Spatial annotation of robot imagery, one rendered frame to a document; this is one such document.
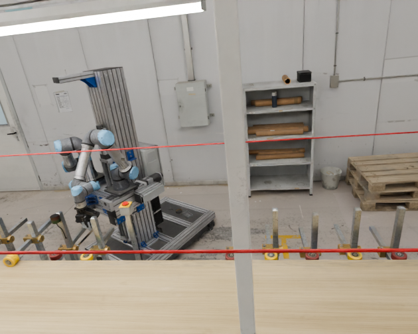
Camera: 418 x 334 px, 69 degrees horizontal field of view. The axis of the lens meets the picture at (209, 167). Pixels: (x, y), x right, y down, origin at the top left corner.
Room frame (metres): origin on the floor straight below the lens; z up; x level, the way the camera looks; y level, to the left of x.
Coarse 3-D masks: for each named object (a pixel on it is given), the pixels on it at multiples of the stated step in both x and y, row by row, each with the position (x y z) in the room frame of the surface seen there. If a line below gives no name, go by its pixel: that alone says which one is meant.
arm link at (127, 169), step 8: (96, 136) 2.18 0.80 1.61; (104, 136) 2.17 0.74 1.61; (112, 136) 2.22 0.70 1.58; (104, 144) 2.16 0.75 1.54; (112, 144) 2.22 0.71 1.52; (112, 152) 2.24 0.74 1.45; (120, 152) 2.30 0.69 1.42; (120, 160) 2.28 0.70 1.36; (120, 168) 2.32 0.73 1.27; (128, 168) 2.32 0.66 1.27; (136, 168) 2.37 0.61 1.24; (120, 176) 2.37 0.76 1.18; (128, 176) 2.32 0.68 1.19; (136, 176) 2.36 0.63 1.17
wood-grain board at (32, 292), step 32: (0, 288) 1.48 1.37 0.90; (32, 288) 1.45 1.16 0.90; (64, 288) 1.42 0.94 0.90; (96, 288) 1.39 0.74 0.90; (128, 288) 1.36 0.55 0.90; (160, 288) 1.33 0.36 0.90; (192, 288) 1.31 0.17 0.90; (224, 288) 1.28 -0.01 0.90; (256, 288) 1.26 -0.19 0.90; (288, 288) 1.23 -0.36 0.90; (320, 288) 1.21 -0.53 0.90; (352, 288) 1.19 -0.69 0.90; (384, 288) 1.16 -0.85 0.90; (416, 288) 1.14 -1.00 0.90; (0, 320) 1.23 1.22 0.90; (32, 320) 1.21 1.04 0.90; (64, 320) 1.18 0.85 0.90; (96, 320) 1.16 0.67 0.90; (128, 320) 1.14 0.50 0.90; (160, 320) 1.12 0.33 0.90; (192, 320) 1.10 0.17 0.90; (224, 320) 1.08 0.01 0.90; (256, 320) 1.06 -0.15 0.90; (288, 320) 1.04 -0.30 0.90; (320, 320) 1.02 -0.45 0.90; (352, 320) 1.00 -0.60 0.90; (384, 320) 0.98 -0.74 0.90; (416, 320) 0.96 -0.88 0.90
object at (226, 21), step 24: (0, 0) 1.46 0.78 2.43; (24, 0) 1.44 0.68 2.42; (48, 0) 1.49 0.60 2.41; (216, 0) 0.69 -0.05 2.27; (216, 24) 0.69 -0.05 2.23; (240, 72) 0.69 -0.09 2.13; (240, 96) 0.69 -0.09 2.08; (240, 120) 0.69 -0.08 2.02; (240, 144) 0.69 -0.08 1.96; (240, 168) 0.69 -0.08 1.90; (240, 192) 0.69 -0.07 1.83; (240, 216) 0.69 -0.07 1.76; (240, 240) 0.69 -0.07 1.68; (240, 264) 0.69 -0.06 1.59; (240, 288) 0.69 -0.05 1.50; (240, 312) 0.69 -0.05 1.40
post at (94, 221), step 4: (92, 216) 1.84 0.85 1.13; (96, 216) 1.85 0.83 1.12; (92, 220) 1.82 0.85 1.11; (96, 220) 1.84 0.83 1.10; (92, 224) 1.82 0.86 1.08; (96, 224) 1.82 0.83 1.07; (96, 228) 1.82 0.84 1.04; (96, 232) 1.82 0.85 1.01; (100, 232) 1.84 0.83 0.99; (96, 236) 1.82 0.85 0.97; (100, 236) 1.83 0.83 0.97; (96, 240) 1.82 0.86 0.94; (100, 240) 1.82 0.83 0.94; (100, 244) 1.82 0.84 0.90; (104, 244) 1.85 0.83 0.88; (100, 248) 1.82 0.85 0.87; (104, 256) 1.82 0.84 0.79; (108, 256) 1.85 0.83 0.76
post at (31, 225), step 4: (28, 224) 1.90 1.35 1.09; (32, 224) 1.91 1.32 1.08; (32, 228) 1.90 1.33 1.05; (32, 232) 1.90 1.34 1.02; (36, 232) 1.92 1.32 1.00; (32, 236) 1.90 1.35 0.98; (36, 236) 1.90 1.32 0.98; (36, 244) 1.90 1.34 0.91; (40, 244) 1.91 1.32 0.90; (36, 248) 1.90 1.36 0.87; (40, 248) 1.90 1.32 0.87; (40, 256) 1.90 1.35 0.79; (44, 256) 1.90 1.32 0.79
